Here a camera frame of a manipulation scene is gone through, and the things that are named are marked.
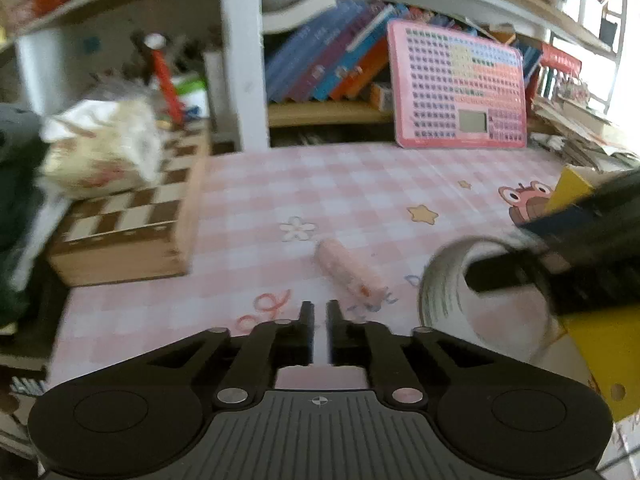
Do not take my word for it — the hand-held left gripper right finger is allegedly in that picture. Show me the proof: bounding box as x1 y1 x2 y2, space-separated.
326 301 526 407

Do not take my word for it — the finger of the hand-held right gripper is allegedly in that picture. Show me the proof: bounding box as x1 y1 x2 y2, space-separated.
465 249 553 293
517 170 640 256

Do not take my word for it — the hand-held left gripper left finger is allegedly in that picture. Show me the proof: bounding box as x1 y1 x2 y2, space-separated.
115 301 316 408

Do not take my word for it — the pink roll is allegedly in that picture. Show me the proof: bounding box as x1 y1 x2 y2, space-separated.
314 239 390 306

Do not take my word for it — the yellow cardboard box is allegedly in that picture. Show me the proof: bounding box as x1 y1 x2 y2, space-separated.
544 166 640 423

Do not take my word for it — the stack of papers and books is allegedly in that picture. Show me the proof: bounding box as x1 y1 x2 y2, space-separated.
530 95 640 173

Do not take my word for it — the pink checked tablecloth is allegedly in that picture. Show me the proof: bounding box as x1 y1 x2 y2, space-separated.
50 142 640 391

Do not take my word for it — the thick red book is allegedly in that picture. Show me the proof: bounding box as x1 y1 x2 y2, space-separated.
542 42 583 76

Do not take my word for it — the pink learning tablet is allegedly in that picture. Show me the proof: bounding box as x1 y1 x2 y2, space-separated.
387 19 528 150

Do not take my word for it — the wooden chess box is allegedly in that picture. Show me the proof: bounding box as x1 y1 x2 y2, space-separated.
47 130 211 288

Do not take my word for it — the green white box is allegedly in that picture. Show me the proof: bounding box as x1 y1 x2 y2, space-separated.
170 75 208 118

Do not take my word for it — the row of colourful books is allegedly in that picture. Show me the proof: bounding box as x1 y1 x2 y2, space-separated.
262 0 543 106

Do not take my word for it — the floral tissue pack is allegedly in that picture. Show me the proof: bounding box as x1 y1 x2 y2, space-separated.
39 97 163 198

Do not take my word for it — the white bookshelf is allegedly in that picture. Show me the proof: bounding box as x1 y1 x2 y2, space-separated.
0 0 640 153

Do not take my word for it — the white bent booklet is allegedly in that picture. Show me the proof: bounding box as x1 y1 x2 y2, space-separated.
262 0 338 33

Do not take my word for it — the pile of dark clothes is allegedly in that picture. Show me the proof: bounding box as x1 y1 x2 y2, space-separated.
0 105 56 336

